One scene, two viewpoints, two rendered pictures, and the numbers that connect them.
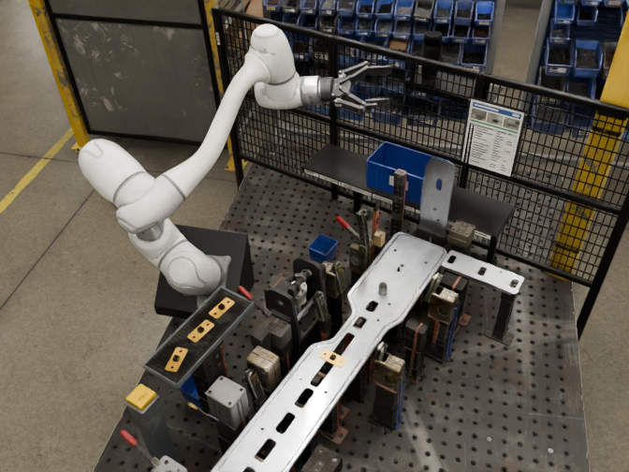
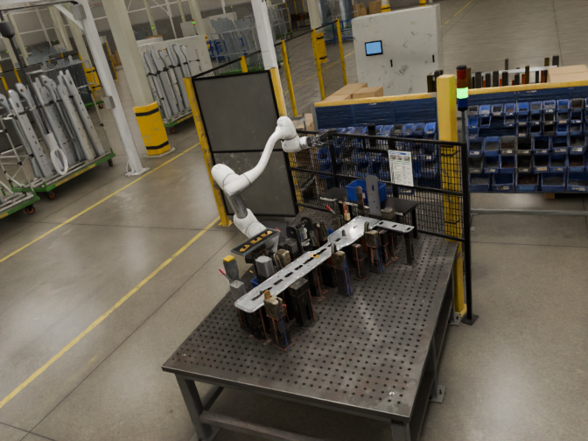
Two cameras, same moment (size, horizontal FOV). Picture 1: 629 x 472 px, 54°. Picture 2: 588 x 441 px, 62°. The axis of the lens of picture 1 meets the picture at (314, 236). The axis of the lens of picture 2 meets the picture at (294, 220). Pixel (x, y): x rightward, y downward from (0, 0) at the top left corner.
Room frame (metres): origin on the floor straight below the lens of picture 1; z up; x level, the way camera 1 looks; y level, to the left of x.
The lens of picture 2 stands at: (-1.78, -0.70, 2.73)
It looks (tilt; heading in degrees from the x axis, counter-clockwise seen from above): 25 degrees down; 14
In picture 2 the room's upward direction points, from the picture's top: 11 degrees counter-clockwise
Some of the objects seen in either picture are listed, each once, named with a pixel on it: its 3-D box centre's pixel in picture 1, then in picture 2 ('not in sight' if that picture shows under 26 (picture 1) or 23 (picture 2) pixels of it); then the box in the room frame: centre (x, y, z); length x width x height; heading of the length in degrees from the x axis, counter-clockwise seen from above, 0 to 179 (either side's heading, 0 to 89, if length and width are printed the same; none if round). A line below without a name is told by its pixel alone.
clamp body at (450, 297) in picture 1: (439, 325); (374, 251); (1.44, -0.44, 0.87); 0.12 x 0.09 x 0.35; 56
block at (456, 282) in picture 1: (448, 305); (381, 247); (1.56, -0.50, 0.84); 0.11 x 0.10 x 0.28; 56
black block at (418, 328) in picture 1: (414, 351); (359, 262); (1.35, -0.34, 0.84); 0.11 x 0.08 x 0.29; 56
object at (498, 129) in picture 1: (491, 137); (401, 167); (2.00, -0.70, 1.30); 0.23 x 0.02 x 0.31; 56
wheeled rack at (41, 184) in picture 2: not in sight; (53, 141); (6.74, 5.95, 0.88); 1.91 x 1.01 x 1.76; 167
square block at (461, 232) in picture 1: (457, 260); (389, 229); (1.76, -0.57, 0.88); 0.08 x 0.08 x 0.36; 56
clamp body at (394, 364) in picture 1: (387, 391); (341, 273); (1.17, -0.22, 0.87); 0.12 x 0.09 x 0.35; 56
